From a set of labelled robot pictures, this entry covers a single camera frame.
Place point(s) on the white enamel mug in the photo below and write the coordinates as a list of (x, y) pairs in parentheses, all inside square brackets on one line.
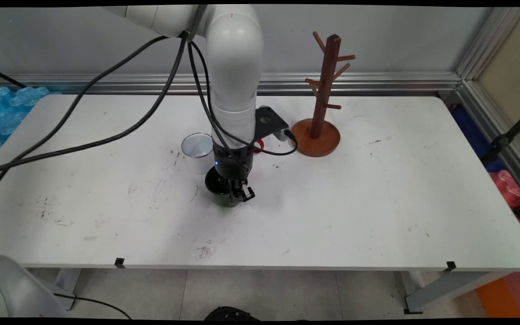
[(197, 145)]

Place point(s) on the aluminium corner frame post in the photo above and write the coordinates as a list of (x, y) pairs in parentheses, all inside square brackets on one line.
[(490, 43)]

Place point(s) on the black tripod stand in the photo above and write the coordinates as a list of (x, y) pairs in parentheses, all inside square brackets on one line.
[(501, 141)]

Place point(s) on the aluminium side rail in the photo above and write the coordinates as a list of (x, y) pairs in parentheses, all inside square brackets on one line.
[(499, 135)]

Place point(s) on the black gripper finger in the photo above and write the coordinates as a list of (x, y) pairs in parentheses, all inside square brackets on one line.
[(246, 192), (233, 187)]

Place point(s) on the brown wooden mug tree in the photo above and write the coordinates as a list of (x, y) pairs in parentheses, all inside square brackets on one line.
[(316, 140)]

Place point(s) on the dark green enamel mug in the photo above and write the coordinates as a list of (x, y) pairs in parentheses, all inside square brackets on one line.
[(224, 201)]

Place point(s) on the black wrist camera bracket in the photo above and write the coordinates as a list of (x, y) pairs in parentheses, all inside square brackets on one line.
[(266, 119)]

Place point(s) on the long aluminium wall rail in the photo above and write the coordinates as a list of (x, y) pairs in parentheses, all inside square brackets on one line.
[(106, 83)]

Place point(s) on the black object on floor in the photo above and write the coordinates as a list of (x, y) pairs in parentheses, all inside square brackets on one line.
[(230, 313)]

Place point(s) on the grey rounded plastic housing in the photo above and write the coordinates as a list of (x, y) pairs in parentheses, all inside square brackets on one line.
[(11, 289)]

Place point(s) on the red enamel mug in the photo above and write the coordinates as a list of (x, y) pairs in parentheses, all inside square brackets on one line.
[(260, 145)]

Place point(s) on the black table edge clip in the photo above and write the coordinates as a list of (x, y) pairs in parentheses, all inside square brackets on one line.
[(119, 262), (450, 266)]

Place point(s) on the orange plastic object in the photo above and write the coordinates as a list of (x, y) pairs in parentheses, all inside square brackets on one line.
[(497, 300)]

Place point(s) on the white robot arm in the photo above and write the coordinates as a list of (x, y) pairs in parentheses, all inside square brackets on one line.
[(233, 67)]

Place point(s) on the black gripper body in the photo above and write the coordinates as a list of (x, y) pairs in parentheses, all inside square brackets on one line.
[(233, 164)]

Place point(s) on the light blue bubble foam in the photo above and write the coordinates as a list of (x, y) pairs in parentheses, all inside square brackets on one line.
[(2, 108)]

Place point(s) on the grey metal table leg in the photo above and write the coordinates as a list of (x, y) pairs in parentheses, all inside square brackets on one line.
[(449, 289), (67, 284)]

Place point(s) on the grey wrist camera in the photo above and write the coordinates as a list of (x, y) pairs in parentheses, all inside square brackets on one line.
[(281, 134)]

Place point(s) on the dark blue foam sheet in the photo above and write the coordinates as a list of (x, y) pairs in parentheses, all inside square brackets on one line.
[(472, 131)]

